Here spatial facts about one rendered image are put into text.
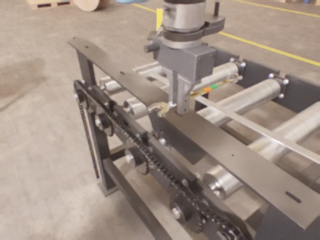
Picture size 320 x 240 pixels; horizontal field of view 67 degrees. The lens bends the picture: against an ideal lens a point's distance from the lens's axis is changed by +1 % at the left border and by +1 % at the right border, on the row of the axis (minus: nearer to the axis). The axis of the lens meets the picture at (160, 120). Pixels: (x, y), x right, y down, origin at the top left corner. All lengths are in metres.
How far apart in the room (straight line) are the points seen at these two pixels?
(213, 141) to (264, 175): 0.13
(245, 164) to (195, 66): 0.25
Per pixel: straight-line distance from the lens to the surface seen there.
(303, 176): 1.16
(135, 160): 0.95
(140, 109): 1.21
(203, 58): 0.43
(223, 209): 0.76
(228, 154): 0.57
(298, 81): 1.55
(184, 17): 0.43
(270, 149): 1.03
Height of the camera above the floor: 1.56
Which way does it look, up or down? 37 degrees down
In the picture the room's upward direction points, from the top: straight up
